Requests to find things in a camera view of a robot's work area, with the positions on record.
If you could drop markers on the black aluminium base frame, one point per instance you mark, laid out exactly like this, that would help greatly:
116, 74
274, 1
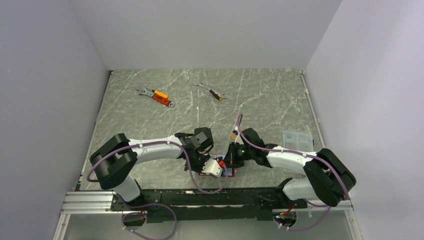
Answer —
160, 205

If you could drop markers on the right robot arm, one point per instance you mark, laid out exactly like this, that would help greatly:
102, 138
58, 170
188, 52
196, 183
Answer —
326, 178

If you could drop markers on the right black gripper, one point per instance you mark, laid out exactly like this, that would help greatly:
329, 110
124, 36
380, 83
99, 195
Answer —
231, 160

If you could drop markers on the clear plastic parts box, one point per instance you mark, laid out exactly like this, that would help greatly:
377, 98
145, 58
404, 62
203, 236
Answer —
298, 141

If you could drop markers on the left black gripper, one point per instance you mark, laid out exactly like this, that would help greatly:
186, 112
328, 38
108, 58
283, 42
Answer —
198, 169

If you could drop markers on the black yellow handled wrench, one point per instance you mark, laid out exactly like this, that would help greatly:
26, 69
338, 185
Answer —
217, 94

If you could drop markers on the orange red adjustable wrench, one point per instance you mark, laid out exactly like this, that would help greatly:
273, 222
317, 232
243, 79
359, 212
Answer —
156, 95

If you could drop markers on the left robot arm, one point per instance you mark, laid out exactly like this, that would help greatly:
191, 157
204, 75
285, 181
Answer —
113, 162

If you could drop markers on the red leather card holder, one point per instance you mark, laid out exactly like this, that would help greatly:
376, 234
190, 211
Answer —
227, 172

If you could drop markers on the orange gold card stack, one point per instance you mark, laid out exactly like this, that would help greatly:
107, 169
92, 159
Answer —
234, 134

